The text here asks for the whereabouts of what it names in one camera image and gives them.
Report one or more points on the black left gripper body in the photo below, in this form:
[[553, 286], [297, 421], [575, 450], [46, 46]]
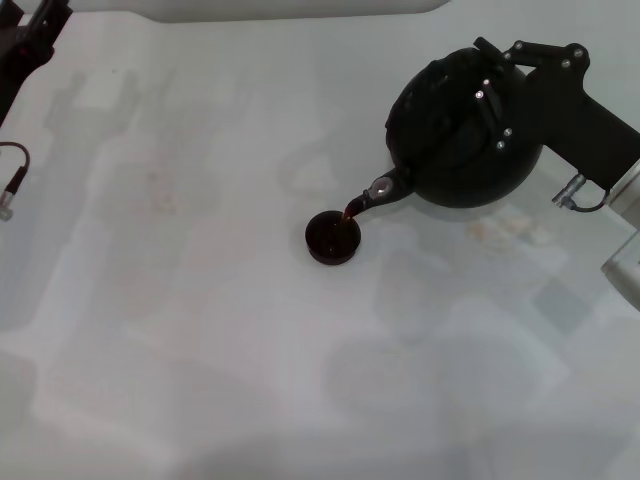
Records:
[[17, 70]]

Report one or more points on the small dark teacup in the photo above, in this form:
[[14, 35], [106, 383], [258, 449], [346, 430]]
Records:
[[332, 245]]

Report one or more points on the black round teapot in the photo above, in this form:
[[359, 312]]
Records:
[[450, 165]]

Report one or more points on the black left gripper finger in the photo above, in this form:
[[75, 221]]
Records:
[[50, 22], [7, 11]]

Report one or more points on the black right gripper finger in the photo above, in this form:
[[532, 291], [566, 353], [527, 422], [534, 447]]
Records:
[[492, 115], [545, 54]]

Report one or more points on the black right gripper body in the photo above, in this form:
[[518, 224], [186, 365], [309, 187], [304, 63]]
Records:
[[590, 130]]

